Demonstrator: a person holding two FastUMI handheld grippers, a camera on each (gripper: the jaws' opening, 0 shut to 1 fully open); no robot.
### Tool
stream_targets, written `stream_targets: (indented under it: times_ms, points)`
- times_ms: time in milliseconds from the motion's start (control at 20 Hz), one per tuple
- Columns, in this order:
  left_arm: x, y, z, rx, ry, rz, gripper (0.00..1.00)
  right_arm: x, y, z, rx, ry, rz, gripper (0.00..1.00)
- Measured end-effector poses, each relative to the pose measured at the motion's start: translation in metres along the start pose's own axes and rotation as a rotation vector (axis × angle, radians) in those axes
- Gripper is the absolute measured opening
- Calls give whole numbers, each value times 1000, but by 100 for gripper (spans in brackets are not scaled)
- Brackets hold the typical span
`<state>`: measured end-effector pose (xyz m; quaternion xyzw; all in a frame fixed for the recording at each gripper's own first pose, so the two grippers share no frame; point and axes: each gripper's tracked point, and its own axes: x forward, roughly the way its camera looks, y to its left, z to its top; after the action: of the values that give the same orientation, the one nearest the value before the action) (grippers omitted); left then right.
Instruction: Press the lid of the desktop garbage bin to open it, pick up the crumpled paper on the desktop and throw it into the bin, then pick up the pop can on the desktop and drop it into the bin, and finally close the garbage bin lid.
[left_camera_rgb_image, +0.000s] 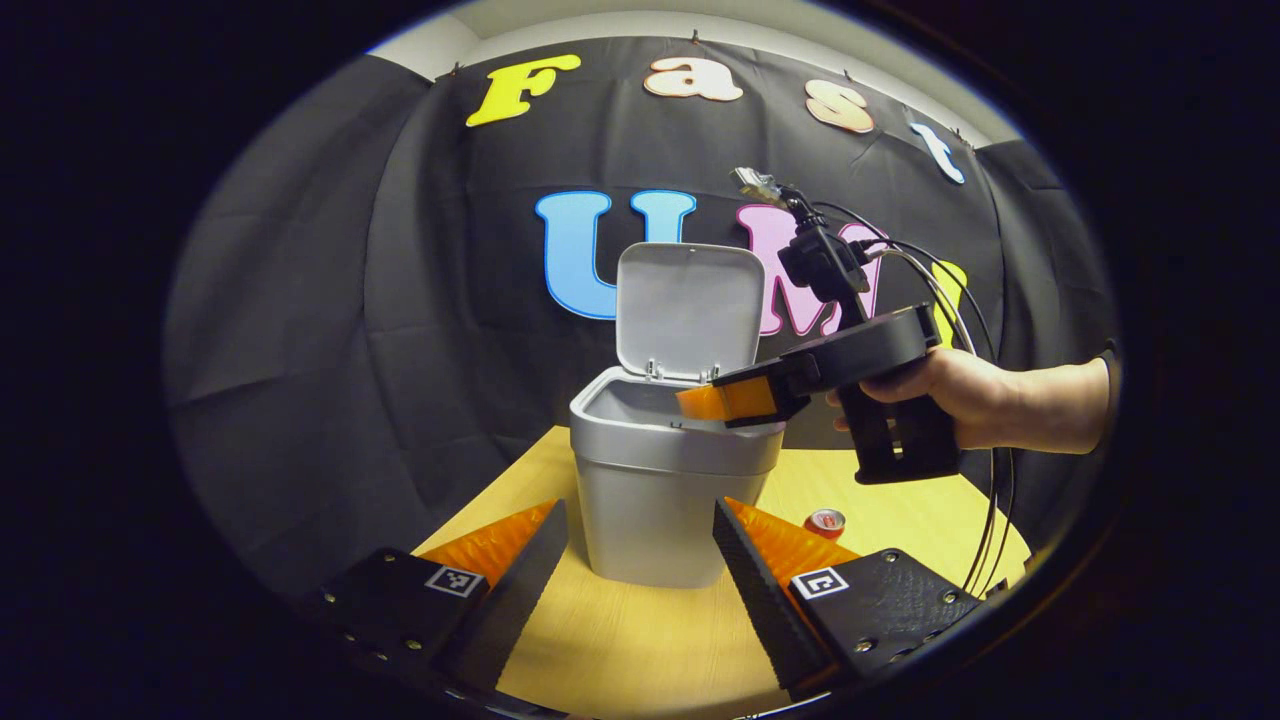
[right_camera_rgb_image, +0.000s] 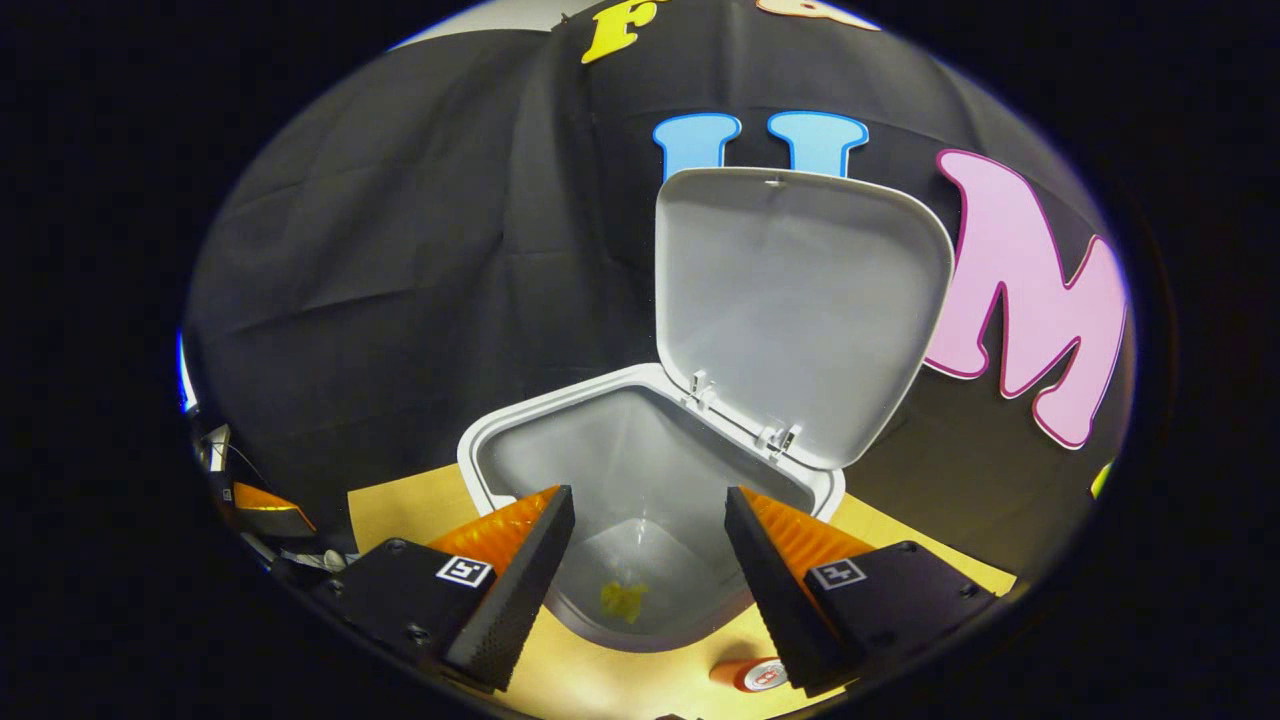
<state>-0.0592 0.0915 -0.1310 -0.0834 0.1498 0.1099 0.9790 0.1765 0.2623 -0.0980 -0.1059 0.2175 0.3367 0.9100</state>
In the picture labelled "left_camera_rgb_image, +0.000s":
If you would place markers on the grey desktop garbage bin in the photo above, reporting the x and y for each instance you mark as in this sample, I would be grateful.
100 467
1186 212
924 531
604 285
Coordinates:
650 500

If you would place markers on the black backdrop cloth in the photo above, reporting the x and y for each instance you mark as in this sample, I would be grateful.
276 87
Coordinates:
330 300

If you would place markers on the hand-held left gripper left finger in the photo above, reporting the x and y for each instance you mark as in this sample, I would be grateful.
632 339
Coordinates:
510 610

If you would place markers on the wooden desktop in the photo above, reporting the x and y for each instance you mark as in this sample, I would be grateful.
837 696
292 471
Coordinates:
640 640

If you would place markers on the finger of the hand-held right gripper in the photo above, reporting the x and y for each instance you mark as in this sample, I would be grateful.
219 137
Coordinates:
740 398

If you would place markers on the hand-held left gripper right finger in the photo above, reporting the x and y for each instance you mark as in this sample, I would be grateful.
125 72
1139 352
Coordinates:
765 610

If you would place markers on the red pop can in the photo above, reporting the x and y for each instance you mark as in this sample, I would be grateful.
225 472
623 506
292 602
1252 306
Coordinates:
825 522

